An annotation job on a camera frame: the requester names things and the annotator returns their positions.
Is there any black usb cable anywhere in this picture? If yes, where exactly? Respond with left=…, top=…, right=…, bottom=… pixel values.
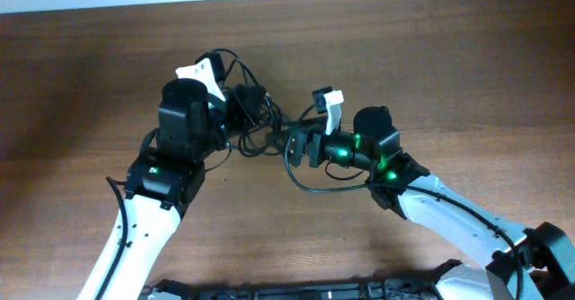
left=210, top=48, right=329, bottom=158

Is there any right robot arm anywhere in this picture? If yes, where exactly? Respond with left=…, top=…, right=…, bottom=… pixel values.
left=283, top=106, right=574, bottom=299

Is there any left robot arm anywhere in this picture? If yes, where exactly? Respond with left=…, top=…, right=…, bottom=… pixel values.
left=79, top=78, right=266, bottom=299

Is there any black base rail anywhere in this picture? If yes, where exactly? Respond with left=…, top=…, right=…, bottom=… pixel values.
left=138, top=277, right=443, bottom=300

